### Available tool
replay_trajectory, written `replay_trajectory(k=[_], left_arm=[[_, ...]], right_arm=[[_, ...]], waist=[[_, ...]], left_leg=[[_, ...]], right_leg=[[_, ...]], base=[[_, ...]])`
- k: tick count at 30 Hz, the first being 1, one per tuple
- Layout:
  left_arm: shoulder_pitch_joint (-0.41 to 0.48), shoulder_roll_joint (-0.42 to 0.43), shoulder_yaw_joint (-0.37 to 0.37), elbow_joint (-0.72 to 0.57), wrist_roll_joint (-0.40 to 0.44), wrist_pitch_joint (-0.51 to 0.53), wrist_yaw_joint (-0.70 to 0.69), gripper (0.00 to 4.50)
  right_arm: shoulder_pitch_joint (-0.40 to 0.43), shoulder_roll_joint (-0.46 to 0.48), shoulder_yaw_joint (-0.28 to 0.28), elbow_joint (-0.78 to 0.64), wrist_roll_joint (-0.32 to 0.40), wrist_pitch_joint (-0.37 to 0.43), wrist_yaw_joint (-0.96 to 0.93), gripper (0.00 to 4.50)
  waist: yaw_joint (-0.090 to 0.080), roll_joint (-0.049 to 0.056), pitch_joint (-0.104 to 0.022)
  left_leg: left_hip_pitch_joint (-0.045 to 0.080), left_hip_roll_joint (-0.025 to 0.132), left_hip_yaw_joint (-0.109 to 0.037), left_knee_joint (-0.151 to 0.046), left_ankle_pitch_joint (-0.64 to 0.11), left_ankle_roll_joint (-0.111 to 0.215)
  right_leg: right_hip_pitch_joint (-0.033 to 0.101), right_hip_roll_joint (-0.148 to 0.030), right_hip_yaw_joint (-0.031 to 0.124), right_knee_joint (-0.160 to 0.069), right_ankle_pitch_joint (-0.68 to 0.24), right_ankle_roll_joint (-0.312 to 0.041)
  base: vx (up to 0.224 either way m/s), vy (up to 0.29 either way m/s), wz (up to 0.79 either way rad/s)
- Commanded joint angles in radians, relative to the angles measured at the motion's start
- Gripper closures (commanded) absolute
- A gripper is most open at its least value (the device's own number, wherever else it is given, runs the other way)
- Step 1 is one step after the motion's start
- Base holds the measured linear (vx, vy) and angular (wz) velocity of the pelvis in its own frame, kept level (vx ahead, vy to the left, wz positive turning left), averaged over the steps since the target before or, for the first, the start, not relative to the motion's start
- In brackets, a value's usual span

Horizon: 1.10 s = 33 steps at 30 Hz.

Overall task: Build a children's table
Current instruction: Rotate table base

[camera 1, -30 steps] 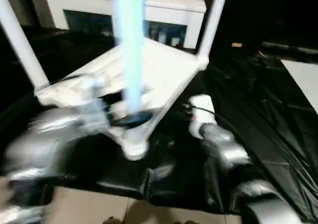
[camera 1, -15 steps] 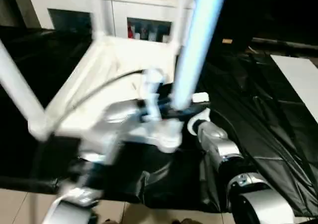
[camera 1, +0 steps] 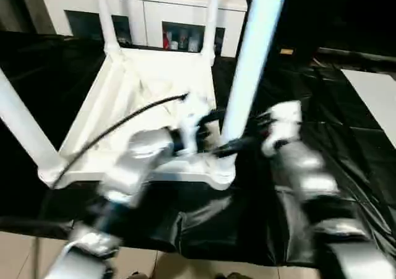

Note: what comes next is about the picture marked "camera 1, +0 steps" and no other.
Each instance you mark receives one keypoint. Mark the white plastic table top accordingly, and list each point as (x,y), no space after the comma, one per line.
(139,75)

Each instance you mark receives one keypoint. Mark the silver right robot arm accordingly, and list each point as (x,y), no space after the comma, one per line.
(312,170)

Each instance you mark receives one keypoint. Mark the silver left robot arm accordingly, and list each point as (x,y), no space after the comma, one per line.
(139,161)

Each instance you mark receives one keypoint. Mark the black mat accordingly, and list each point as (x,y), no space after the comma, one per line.
(325,121)

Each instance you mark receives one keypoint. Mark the small tan label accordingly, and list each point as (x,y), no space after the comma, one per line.
(286,51)

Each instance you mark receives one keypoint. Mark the small red white container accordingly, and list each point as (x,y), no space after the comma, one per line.
(169,42)

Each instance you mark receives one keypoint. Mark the white flat board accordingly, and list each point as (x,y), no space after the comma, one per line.
(374,96)

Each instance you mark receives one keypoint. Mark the white cabinet with glass doors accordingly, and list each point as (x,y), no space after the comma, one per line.
(154,10)

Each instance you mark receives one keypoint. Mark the dark rounded robot foot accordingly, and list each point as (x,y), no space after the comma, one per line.
(230,276)
(134,275)

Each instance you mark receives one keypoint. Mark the black cabinet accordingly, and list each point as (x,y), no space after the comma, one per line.
(340,13)

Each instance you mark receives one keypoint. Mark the grey curtain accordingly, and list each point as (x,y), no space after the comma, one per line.
(21,6)

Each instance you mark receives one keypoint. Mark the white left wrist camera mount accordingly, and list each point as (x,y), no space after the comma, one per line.
(191,124)

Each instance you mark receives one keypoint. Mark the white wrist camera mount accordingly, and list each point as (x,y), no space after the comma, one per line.
(284,118)
(191,124)

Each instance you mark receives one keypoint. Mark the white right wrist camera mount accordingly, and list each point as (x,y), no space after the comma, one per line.
(284,118)

